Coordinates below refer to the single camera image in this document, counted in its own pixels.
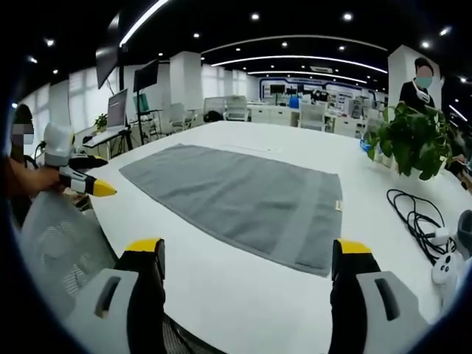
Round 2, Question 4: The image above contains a large black hanging monitor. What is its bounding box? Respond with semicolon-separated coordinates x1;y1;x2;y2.
94;13;122;89

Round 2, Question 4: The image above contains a person's head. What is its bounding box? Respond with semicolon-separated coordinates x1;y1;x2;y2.
13;104;35;128

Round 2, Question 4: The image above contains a white power plug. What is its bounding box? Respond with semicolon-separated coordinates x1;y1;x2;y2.
423;226;453;245

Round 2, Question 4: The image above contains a white mesh office chair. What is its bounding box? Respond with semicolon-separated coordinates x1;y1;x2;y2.
17;190;119;309

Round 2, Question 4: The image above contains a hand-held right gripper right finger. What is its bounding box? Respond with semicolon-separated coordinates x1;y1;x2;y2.
327;237;433;354

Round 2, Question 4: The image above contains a green potted plant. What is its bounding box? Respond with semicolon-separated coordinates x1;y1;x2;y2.
367;101;460;181

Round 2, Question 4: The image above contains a black monitor on stand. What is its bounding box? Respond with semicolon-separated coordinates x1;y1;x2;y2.
133;58;161;94

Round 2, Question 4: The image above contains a black cable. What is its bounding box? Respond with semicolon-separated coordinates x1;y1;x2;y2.
386;188;458;266

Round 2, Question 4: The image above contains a person's left hand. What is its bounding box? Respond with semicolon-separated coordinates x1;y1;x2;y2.
35;164;69;195

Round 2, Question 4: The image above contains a grey rounded object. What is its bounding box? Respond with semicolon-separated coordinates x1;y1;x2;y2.
456;209;472;259

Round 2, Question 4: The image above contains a small white side table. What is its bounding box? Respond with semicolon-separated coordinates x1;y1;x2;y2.
81;125;132;156

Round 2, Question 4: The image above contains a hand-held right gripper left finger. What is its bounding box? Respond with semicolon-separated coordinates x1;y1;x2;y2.
62;237;167;354

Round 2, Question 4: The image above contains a white handheld controller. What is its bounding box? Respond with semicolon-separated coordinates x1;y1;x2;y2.
431;253;466;285

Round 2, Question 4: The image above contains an open laptop screen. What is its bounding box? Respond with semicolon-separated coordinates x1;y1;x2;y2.
106;88;129;129

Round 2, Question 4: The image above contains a grey towel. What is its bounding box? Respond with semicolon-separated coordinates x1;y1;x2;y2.
118;142;344;279

